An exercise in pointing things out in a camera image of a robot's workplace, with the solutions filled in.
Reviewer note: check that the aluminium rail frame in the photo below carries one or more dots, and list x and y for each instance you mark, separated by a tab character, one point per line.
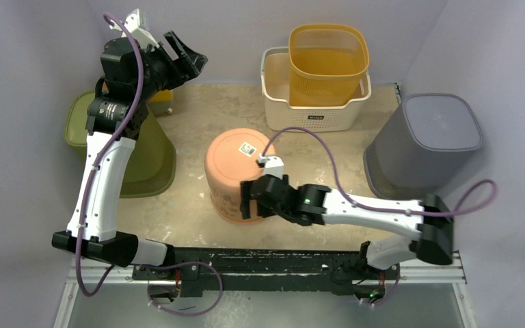
412	271

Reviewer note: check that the orange bin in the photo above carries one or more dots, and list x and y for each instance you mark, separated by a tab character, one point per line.
229	160

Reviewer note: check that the small round drawer cabinet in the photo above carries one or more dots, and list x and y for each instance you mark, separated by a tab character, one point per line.
163	102

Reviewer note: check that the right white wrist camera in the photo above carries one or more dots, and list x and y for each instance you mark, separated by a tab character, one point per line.
271	165

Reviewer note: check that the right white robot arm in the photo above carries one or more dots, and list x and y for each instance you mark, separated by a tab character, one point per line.
428	237

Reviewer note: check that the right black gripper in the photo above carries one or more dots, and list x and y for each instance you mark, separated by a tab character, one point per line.
253	199

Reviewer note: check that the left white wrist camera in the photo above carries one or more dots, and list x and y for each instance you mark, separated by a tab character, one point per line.
137	24

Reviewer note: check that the yellow mesh bin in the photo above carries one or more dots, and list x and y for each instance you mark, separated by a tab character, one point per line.
327	64

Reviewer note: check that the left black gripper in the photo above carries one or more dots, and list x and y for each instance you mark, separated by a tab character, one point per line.
191	63

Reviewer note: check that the white perforated storage basket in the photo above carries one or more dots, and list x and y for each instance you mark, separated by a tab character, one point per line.
274	76

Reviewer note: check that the olive green mesh bin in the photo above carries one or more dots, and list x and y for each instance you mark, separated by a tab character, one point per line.
151	167

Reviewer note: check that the grey mesh waste bin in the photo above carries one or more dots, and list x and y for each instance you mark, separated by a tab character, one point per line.
424	143

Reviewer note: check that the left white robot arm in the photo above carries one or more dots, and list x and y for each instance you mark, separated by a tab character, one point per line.
132	76

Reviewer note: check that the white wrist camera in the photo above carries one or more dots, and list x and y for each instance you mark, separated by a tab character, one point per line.
137	24
271	165

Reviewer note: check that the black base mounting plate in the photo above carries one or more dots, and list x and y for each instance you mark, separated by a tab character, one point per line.
198	269

